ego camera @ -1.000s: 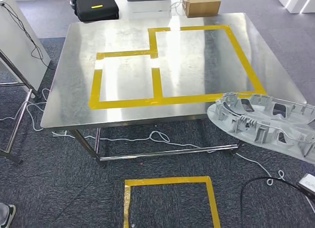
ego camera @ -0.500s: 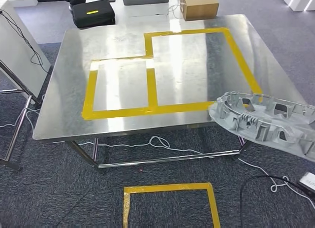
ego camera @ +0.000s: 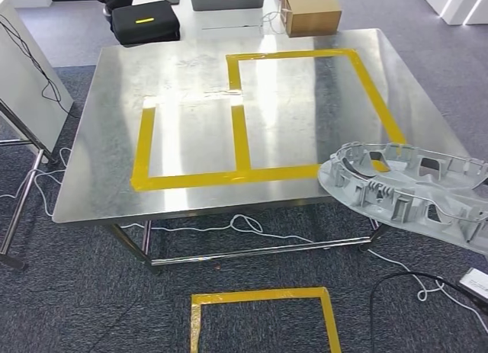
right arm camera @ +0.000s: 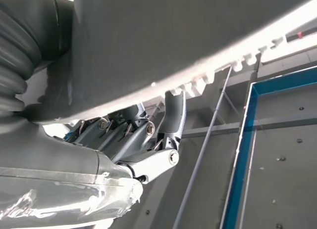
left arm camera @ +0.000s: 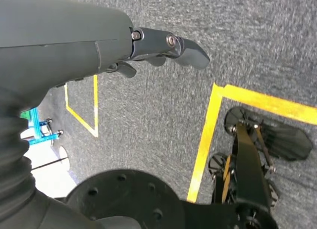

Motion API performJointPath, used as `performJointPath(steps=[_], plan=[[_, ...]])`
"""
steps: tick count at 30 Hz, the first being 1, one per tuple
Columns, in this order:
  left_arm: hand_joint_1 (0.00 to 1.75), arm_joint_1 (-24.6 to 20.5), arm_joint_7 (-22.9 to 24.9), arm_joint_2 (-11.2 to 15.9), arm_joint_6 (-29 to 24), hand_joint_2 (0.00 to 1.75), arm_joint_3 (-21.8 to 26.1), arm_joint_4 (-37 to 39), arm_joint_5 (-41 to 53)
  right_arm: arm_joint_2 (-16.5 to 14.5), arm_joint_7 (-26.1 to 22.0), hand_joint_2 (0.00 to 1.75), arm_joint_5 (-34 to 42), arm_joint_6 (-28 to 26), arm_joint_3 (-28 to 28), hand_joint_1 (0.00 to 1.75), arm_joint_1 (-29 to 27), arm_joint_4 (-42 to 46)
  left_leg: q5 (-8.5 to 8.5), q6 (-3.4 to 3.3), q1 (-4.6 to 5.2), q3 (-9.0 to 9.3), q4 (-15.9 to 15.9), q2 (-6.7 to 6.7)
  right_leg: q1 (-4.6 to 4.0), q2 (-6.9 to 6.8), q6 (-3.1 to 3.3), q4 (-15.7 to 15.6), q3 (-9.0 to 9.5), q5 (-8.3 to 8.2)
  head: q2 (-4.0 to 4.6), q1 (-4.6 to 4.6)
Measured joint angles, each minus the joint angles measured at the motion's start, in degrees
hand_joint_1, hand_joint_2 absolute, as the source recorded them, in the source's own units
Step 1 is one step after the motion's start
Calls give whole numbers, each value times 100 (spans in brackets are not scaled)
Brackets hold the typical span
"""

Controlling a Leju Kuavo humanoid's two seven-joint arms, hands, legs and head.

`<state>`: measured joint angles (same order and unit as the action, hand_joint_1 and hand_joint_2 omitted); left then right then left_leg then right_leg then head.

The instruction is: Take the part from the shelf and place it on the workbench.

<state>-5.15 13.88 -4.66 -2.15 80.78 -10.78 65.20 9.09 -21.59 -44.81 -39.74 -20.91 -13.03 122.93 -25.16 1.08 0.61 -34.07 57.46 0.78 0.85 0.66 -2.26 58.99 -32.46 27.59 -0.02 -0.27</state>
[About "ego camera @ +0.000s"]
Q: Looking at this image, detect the grey plastic hubcap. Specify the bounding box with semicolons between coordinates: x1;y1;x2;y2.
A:
317;140;488;255

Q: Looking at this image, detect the steel workbench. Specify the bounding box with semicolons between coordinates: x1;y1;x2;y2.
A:
52;28;470;277

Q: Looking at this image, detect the white table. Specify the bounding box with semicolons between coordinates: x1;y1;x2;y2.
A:
131;0;290;41

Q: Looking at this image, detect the brown cardboard box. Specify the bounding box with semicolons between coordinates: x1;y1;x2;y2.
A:
280;0;343;37

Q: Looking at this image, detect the black case yellow label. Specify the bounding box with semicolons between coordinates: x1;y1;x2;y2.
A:
111;0;181;46

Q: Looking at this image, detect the steel tube stand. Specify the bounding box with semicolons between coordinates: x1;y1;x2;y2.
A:
0;100;58;271

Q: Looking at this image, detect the white board panel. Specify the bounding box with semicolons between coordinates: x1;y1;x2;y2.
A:
0;0;74;155

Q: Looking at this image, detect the white display plinth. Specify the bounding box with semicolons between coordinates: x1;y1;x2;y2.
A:
413;0;468;26
462;0;488;26

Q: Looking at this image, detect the white power cable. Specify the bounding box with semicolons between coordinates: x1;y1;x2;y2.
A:
0;147;488;336

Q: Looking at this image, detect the white charging cable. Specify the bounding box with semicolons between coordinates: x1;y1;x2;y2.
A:
260;9;287;36

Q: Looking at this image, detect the thin black cable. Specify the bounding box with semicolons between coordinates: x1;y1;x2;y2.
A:
0;13;77;120

